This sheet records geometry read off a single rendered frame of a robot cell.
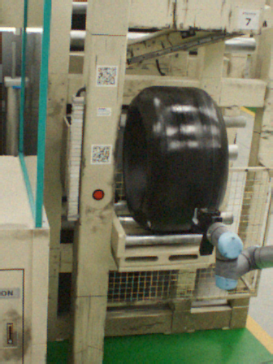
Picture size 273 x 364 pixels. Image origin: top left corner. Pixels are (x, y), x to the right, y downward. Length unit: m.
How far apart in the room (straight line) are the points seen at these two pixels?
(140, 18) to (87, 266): 0.98
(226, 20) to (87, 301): 1.24
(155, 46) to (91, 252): 0.88
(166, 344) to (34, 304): 1.75
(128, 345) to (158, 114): 1.50
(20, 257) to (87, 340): 1.09
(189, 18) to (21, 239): 1.27
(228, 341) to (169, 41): 1.65
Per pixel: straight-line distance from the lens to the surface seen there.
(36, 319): 1.96
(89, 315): 2.82
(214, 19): 2.77
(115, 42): 2.40
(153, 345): 3.59
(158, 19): 2.70
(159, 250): 2.63
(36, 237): 1.83
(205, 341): 3.67
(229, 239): 2.17
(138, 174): 2.90
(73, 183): 2.54
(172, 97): 2.51
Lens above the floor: 2.07
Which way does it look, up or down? 21 degrees down
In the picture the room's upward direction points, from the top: 5 degrees clockwise
